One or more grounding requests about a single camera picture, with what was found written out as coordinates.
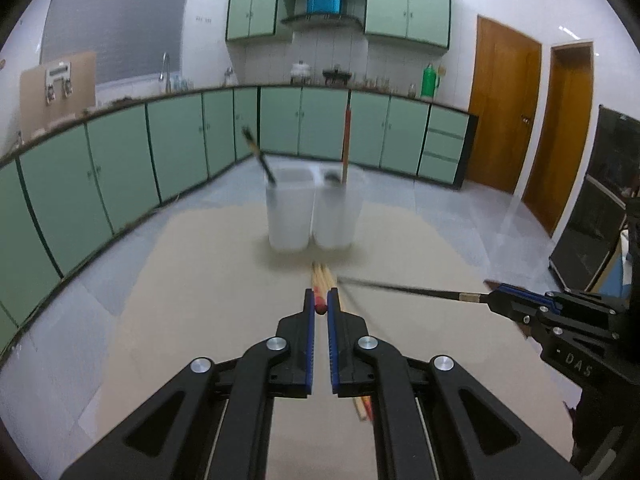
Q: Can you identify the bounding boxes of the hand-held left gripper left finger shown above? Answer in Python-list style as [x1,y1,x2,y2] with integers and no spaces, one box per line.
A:
[60,287,317,480]

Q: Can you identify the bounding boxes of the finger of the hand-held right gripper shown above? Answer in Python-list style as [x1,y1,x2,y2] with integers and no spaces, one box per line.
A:
[486,292,552,331]
[492,282,557,309]

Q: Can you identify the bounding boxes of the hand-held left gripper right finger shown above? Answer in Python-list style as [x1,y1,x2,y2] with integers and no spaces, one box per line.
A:
[327,287,583,480]

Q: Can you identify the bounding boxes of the red-tipped light chopstick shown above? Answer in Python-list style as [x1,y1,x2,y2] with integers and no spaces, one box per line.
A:
[341,102,352,183]
[314,262,329,316]

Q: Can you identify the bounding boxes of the bundle of light wooden chopsticks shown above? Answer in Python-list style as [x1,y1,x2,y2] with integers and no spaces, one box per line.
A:
[310,260,375,423]

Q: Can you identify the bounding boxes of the dark brown chopstick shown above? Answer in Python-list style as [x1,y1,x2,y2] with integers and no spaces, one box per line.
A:
[337,275,496,303]
[241,126,278,186]

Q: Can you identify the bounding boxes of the white two-compartment utensil holder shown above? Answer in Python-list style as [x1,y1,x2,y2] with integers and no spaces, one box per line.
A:
[265,162,366,252]

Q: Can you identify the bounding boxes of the black glass cabinet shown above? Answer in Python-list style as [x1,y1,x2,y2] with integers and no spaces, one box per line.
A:
[548,105,640,293]

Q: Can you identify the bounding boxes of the wooden door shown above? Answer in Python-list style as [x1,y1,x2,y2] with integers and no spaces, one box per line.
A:
[467,15,543,195]
[522,39,596,238]

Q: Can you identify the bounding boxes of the green thermos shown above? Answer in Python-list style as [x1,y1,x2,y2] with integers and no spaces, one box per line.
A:
[421,63,442,100]

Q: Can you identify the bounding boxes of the green lower kitchen cabinets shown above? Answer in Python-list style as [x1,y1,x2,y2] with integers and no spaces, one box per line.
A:
[0,84,480,361]

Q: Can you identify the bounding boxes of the range hood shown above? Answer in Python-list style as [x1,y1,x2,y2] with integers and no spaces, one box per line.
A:
[280,0,365,31]

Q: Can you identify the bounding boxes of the white water purifier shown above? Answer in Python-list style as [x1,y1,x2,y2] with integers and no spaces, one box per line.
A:
[44,61,73,104]

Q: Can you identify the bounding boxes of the grey window blind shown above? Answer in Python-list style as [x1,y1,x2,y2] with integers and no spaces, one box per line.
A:
[40,0,196,86]

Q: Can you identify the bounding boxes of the green upper wall cabinets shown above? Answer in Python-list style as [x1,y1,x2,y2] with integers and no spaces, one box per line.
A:
[225,0,452,52]

